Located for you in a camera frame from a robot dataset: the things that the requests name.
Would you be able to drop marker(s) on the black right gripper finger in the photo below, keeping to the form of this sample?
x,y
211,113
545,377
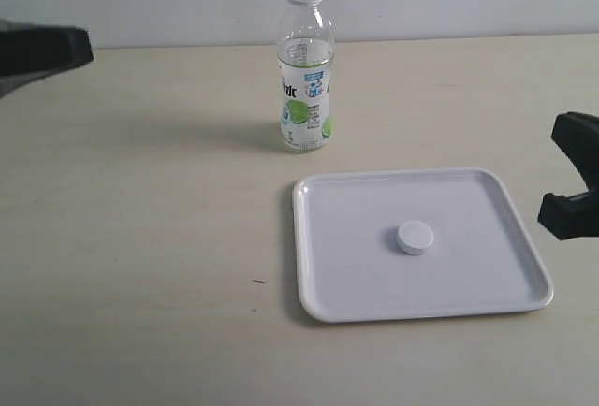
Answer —
x,y
576,134
570,217

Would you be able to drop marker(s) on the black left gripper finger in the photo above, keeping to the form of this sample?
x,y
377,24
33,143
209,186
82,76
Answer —
x,y
10,84
28,49

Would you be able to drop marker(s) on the white bottle cap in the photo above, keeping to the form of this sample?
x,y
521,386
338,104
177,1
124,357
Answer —
x,y
414,237

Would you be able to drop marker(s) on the clear plastic drink bottle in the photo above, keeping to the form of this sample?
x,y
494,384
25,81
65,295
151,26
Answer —
x,y
305,52

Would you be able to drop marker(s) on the white plastic tray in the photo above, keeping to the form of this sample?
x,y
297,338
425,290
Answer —
x,y
351,269

